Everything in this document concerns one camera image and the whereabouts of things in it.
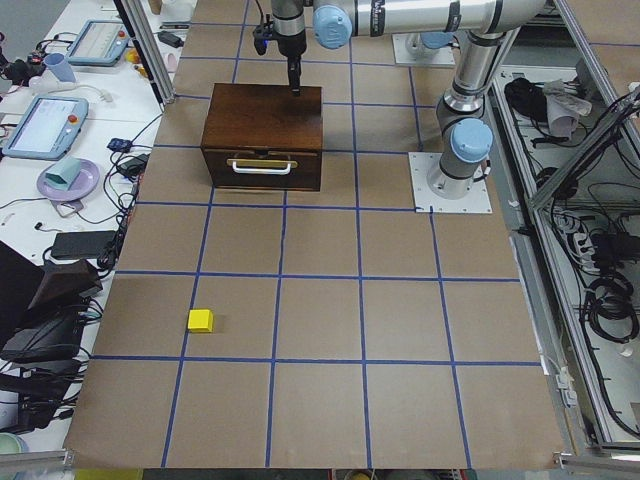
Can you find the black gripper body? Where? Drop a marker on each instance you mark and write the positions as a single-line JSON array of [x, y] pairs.
[[289, 44]]

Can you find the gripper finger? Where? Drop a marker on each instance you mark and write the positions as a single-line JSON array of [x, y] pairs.
[[294, 75]]

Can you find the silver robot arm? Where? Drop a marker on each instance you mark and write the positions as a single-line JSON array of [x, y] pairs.
[[467, 139], [488, 25]]

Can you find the dark wooden drawer box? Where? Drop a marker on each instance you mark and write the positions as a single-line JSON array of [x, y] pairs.
[[264, 117]]

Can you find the yellow block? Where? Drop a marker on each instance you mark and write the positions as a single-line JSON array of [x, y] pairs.
[[200, 321]]

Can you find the pink cup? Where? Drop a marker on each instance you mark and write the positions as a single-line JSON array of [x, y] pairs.
[[171, 62]]

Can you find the black power adapter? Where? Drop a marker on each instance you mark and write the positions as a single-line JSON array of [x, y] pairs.
[[170, 39]]

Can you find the far teach pendant tablet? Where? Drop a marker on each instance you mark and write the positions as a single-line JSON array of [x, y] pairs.
[[100, 43]]

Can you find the teach pendant tablet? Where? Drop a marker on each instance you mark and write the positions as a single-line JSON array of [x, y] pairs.
[[48, 129], [100, 43]]

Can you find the small blue device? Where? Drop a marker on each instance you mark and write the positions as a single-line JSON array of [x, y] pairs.
[[119, 145]]

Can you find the light blue plastic cup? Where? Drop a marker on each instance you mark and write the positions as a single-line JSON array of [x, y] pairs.
[[59, 66]]

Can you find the purple plate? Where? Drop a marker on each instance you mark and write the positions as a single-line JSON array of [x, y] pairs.
[[84, 184]]

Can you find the near teach pendant tablet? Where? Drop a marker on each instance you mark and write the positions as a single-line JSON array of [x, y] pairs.
[[48, 129]]

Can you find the teal box on plate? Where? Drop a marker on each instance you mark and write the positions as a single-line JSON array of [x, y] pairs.
[[63, 173]]

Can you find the black flat power brick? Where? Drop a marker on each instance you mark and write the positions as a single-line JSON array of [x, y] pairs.
[[81, 245]]

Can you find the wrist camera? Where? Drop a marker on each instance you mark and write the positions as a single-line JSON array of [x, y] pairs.
[[262, 35]]

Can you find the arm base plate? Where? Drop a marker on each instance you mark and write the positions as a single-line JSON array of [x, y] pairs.
[[434, 192], [426, 49]]

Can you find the aluminium frame post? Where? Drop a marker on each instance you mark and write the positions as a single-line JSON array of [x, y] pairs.
[[135, 20]]

